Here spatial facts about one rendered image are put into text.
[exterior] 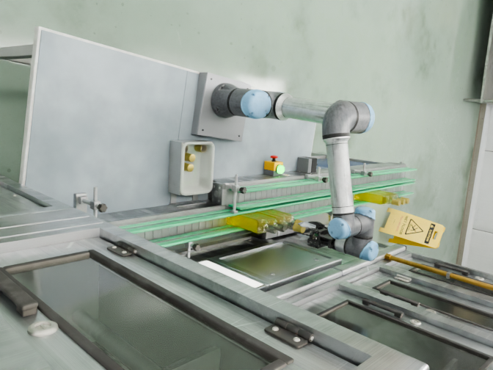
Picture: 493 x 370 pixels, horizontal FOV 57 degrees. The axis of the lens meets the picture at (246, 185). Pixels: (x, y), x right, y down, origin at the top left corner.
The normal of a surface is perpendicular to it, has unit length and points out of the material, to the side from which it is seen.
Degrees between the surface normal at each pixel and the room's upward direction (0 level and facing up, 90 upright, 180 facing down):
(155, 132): 0
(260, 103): 10
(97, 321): 90
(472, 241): 90
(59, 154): 0
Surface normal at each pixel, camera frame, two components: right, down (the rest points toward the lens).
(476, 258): -0.70, 0.08
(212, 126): 0.69, 0.21
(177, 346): 0.07, -0.98
